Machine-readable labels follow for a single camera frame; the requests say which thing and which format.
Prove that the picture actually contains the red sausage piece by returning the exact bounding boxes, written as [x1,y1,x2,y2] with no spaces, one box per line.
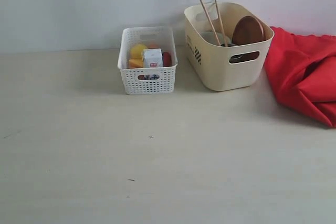
[162,52,172,67]

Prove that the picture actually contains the blue white milk carton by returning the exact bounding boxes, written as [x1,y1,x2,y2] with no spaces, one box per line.
[142,48,163,68]

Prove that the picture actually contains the yellow cheese wedge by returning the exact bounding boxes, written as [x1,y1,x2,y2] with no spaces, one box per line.
[128,59,143,69]

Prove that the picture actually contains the brown egg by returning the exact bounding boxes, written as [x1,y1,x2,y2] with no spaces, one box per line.
[148,44,160,49]

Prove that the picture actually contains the yellow lemon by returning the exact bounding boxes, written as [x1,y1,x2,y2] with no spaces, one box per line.
[130,44,148,59]

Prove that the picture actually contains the pale green ceramic bowl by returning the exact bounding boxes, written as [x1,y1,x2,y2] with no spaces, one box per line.
[200,31,231,45]

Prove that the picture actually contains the stainless steel cup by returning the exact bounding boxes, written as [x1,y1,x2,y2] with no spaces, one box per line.
[221,43,244,64]

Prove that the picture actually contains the wooden chopstick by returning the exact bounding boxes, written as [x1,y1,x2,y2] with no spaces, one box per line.
[199,0,221,46]
[214,0,228,47]

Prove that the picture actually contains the brown clay plate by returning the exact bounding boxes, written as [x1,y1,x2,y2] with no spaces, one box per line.
[232,16,265,46]

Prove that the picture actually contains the red scalloped cloth mat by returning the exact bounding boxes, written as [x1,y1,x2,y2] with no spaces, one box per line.
[264,27,335,127]

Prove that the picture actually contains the white perforated plastic basket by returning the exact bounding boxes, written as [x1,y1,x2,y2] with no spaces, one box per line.
[118,27,178,94]

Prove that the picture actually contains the cream plastic bin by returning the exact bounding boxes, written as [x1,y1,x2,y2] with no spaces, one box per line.
[184,2,275,91]

